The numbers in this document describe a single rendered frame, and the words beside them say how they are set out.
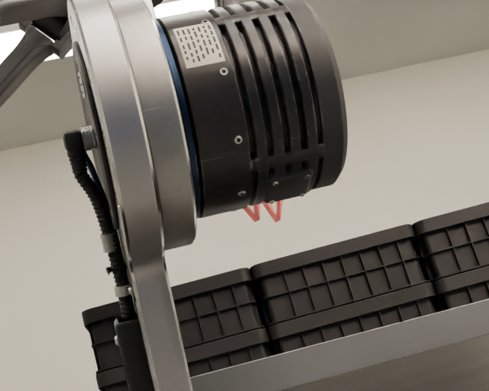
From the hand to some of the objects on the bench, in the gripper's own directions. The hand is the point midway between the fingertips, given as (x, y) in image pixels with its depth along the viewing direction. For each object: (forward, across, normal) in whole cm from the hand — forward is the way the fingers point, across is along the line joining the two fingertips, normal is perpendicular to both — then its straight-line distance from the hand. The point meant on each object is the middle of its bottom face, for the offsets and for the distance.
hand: (266, 216), depth 187 cm
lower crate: (+37, +4, -6) cm, 38 cm away
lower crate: (+37, +25, -27) cm, 52 cm away
